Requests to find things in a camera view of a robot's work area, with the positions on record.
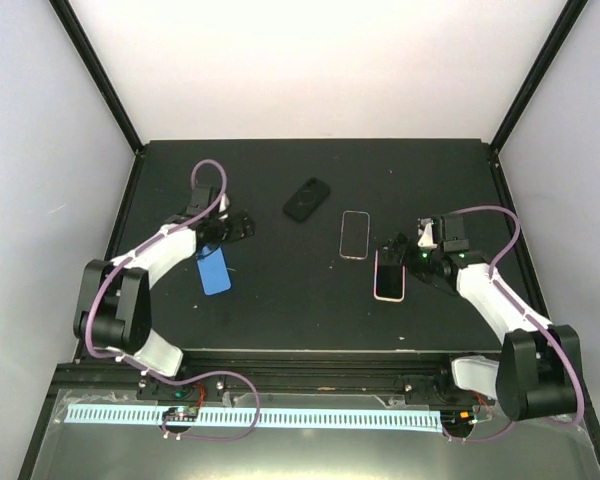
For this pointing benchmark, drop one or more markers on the pink phone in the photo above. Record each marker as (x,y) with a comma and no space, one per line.
(355,235)

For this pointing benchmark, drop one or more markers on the white slotted cable duct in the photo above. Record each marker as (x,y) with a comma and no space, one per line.
(272,418)

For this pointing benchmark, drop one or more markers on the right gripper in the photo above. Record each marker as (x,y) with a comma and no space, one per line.
(405,257)

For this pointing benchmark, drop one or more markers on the clear phone case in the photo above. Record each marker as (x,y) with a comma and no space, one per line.
(341,235)

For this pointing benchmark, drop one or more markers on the left control board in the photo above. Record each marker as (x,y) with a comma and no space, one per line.
(180,414)

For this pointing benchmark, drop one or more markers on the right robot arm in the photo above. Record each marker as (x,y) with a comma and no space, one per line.
(538,371)

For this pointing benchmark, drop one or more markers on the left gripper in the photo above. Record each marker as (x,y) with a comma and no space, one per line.
(238,231)

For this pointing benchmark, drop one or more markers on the beige phone case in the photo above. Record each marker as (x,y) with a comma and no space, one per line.
(384,257)

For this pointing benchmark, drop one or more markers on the left black frame post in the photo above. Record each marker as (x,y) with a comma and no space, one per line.
(81,43)

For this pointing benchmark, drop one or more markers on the right control board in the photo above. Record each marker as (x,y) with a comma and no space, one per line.
(461,417)

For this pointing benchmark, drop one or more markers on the purple phone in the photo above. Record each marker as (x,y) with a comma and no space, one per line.
(389,283)

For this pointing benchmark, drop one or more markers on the black frame post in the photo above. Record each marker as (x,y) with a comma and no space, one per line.
(557,36)
(81,43)

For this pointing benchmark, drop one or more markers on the control board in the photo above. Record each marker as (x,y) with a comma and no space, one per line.
(461,417)
(180,414)

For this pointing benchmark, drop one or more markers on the black phone case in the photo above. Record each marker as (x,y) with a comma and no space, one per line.
(310,195)

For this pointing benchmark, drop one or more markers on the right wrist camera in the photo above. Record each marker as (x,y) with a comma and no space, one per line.
(425,239)

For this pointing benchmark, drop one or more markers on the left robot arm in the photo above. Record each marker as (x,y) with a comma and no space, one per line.
(114,301)

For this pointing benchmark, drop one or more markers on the right black frame post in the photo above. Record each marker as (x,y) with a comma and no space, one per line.
(557,36)

